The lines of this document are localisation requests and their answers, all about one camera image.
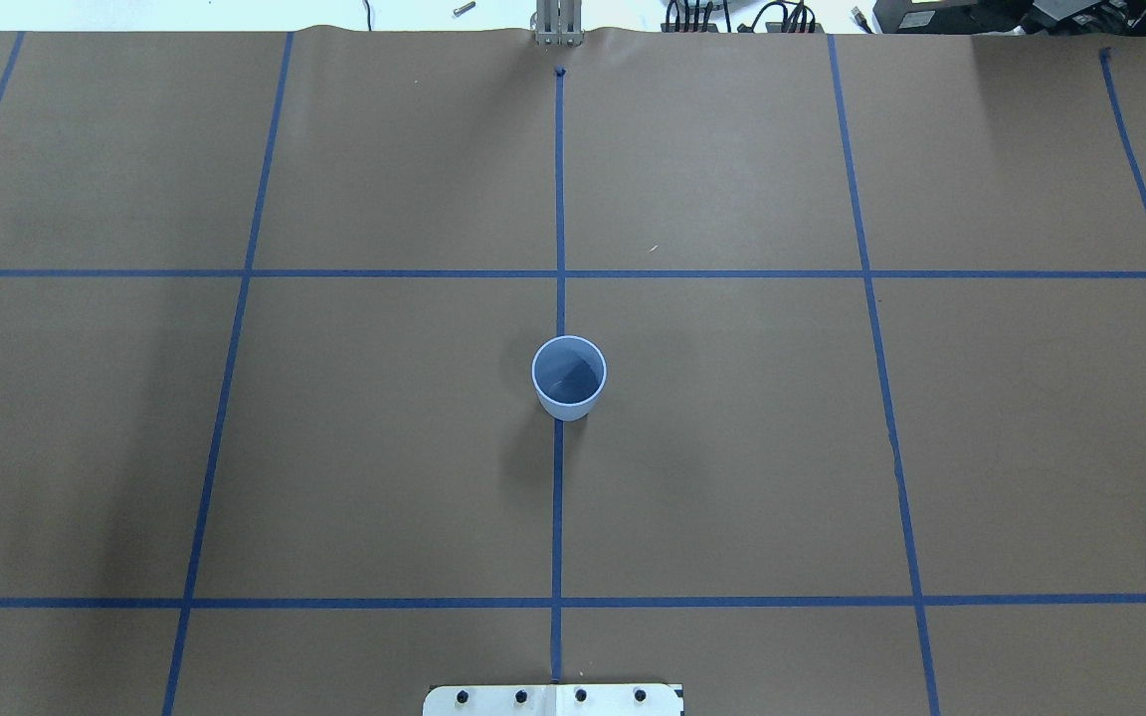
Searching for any light blue plastic cup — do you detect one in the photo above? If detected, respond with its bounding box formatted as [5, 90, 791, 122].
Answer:
[529, 335, 609, 422]

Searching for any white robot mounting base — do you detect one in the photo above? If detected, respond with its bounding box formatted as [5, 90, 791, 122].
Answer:
[422, 683, 685, 715]

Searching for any black electronics box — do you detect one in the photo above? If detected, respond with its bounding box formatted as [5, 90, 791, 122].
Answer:
[872, 1, 1146, 37]

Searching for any aluminium frame post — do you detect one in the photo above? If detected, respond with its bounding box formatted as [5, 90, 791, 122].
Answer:
[531, 0, 584, 47]

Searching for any black cable bundle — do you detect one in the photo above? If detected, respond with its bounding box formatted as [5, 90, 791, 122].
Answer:
[662, 0, 827, 36]

